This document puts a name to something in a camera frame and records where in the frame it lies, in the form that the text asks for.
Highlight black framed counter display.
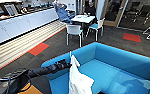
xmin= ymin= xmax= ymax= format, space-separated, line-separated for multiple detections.
xmin=4 ymin=3 xmax=21 ymax=17

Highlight white lower kitchen cabinets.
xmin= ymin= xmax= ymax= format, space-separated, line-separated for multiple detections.
xmin=0 ymin=7 xmax=61 ymax=47

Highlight white clothes hanger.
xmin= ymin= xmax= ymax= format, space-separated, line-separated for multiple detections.
xmin=68 ymin=50 xmax=74 ymax=64

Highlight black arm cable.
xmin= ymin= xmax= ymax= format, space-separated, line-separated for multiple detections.
xmin=5 ymin=69 xmax=33 ymax=94

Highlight white frame chair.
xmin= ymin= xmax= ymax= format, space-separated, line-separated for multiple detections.
xmin=65 ymin=23 xmax=84 ymax=48

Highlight person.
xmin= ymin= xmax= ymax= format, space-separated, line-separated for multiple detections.
xmin=53 ymin=0 xmax=76 ymax=25
xmin=83 ymin=0 xmax=97 ymax=17

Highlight black office chair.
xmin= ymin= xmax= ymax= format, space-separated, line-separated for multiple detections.
xmin=125 ymin=0 xmax=142 ymax=17
xmin=140 ymin=2 xmax=150 ymax=21

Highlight blue sofa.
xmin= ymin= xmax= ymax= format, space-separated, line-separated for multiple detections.
xmin=40 ymin=41 xmax=150 ymax=94

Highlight blue seat chair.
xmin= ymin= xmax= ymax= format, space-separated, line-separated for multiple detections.
xmin=87 ymin=17 xmax=106 ymax=42

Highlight white rectangular table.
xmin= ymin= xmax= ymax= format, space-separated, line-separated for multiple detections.
xmin=70 ymin=14 xmax=96 ymax=25

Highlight white shirt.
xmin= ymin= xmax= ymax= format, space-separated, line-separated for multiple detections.
xmin=67 ymin=54 xmax=96 ymax=94

